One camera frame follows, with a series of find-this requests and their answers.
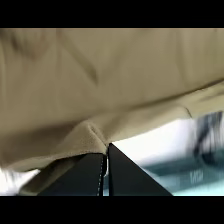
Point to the brown T-shirt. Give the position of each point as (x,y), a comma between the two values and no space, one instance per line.
(100,86)

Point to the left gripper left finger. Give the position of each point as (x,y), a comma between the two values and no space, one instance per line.
(80,176)

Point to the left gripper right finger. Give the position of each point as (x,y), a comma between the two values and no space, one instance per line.
(130,176)

